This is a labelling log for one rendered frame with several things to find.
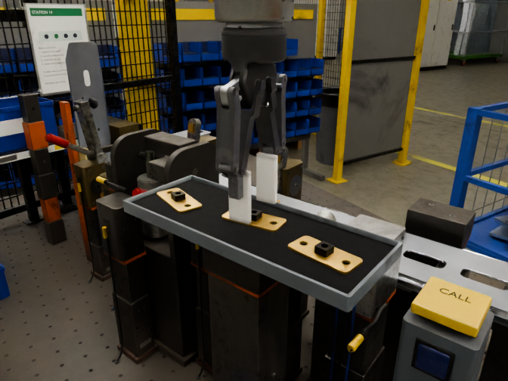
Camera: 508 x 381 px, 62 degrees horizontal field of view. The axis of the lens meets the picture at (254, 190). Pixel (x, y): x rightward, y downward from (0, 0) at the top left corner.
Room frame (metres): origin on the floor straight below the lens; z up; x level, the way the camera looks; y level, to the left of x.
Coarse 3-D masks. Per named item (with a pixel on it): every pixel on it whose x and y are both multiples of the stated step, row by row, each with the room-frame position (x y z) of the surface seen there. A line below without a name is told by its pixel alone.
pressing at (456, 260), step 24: (336, 216) 0.85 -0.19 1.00; (408, 240) 0.74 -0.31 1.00; (432, 240) 0.75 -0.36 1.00; (408, 264) 0.65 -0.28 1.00; (456, 264) 0.65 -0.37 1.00; (480, 264) 0.65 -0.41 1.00; (504, 264) 0.65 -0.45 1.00; (408, 288) 0.60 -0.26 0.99; (480, 288) 0.58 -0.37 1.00; (504, 312) 0.52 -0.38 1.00
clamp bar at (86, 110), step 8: (80, 104) 1.06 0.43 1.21; (88, 104) 1.07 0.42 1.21; (96, 104) 1.09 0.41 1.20; (80, 112) 1.07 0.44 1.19; (88, 112) 1.07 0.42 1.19; (80, 120) 1.08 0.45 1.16; (88, 120) 1.07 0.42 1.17; (88, 128) 1.06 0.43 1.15; (88, 136) 1.07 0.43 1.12; (96, 136) 1.08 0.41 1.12; (88, 144) 1.08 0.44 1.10; (96, 144) 1.08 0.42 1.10; (96, 152) 1.07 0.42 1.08
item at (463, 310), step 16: (432, 288) 0.36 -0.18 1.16; (448, 288) 0.36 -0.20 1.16; (464, 288) 0.36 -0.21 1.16; (416, 304) 0.33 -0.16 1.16; (432, 304) 0.33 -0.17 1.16; (448, 304) 0.33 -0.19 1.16; (464, 304) 0.33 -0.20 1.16; (480, 304) 0.33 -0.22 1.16; (432, 320) 0.32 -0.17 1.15; (448, 320) 0.31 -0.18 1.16; (464, 320) 0.31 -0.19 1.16; (480, 320) 0.31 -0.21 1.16
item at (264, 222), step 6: (252, 210) 0.52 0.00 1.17; (258, 210) 0.52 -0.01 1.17; (222, 216) 0.52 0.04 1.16; (228, 216) 0.52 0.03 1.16; (252, 216) 0.50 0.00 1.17; (258, 216) 0.51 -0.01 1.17; (264, 216) 0.52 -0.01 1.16; (270, 216) 0.52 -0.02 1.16; (240, 222) 0.50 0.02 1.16; (252, 222) 0.50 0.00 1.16; (258, 222) 0.50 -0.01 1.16; (264, 222) 0.50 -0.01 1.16; (270, 222) 0.50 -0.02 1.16; (276, 222) 0.50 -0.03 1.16; (282, 222) 0.50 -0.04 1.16; (264, 228) 0.48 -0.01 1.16; (270, 228) 0.48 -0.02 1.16; (276, 228) 0.48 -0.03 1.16
